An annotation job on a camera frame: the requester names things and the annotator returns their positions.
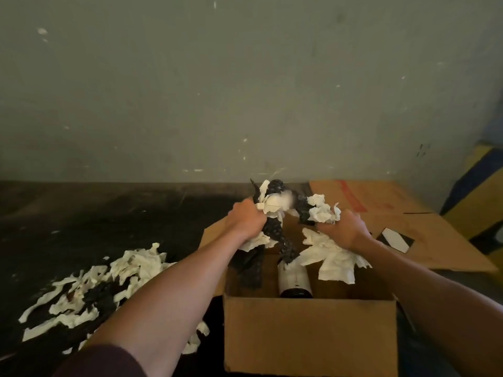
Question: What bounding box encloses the person's right hand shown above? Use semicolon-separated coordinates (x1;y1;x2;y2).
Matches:
317;209;373;252

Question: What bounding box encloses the person's left hand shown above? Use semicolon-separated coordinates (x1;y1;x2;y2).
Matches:
224;198;267;242

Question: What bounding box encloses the black and white packing paper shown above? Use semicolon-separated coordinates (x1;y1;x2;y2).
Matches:
229;179;372;290

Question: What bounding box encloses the person's left forearm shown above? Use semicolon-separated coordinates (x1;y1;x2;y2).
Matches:
53;228;244;377

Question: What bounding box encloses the person's right forearm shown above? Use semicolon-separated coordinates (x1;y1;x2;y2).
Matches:
356;235;503;377

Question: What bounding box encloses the dark glass bottle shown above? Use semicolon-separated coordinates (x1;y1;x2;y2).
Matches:
277;258;314;299

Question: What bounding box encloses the black and white label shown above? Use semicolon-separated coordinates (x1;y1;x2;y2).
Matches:
377;228;415;254

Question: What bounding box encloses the flattened brown cardboard sheet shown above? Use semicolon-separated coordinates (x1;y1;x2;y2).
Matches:
309;180;499;273

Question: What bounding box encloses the open brown cardboard box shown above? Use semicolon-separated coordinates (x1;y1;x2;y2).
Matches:
199;211;399;377

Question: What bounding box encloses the yellow and blue box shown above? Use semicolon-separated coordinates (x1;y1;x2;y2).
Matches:
440;143;503;271

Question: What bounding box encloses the pile of shredded packing paper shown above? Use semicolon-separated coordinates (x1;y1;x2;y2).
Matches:
18;243;210;356

